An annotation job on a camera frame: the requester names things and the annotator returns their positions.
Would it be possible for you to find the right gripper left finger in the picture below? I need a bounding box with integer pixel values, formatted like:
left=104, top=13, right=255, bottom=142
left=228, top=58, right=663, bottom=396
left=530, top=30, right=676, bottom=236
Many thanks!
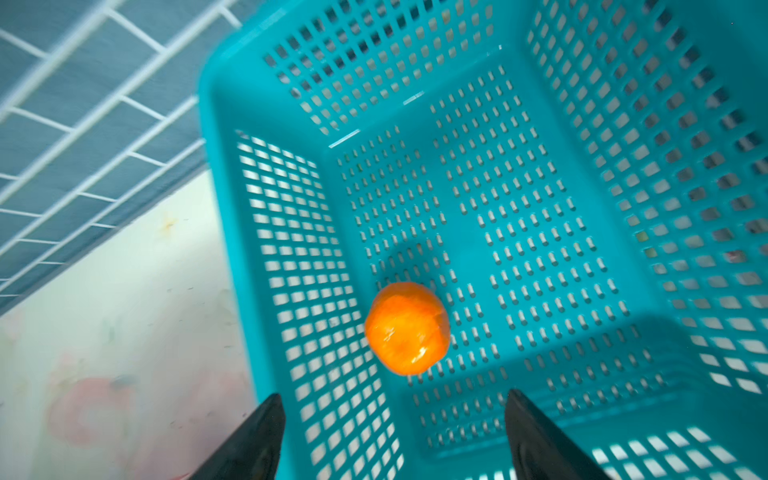
left=189, top=393, right=286, bottom=480

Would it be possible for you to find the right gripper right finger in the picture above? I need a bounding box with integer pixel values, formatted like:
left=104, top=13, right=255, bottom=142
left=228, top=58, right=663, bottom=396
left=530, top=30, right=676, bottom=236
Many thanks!
left=504, top=389, right=609, bottom=480

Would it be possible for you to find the orange tangerine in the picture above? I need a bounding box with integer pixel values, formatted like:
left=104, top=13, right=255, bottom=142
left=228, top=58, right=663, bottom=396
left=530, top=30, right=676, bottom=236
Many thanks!
left=364, top=282, right=451, bottom=376

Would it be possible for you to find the teal plastic basket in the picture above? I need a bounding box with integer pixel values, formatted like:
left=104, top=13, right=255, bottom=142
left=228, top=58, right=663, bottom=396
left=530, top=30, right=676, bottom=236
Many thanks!
left=199, top=1, right=767, bottom=479

